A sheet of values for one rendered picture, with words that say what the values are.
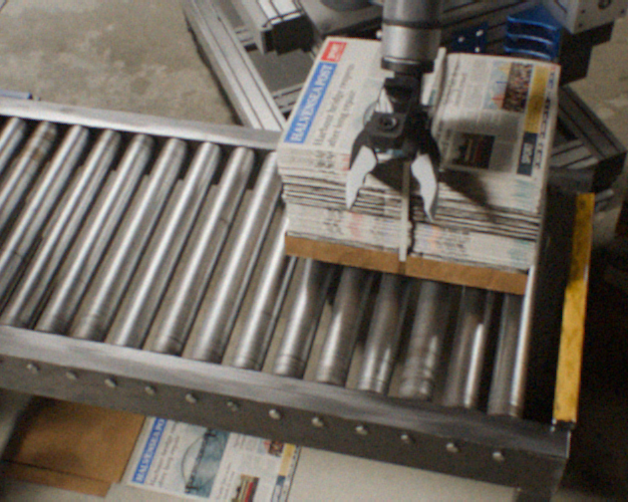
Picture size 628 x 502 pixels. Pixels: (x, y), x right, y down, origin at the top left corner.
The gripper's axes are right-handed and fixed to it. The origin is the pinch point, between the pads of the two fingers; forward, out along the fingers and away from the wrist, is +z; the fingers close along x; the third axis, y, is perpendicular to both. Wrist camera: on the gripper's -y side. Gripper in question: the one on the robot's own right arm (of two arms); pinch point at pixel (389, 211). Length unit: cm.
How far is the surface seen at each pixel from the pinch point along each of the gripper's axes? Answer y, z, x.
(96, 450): 57, 84, 73
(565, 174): 41.5, 0.8, -22.9
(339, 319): 10.4, 21.0, 7.7
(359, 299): 14.6, 18.9, 5.6
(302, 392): -1.1, 28.6, 9.8
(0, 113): 37, 2, 83
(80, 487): 49, 90, 73
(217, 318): 7.0, 22.9, 26.2
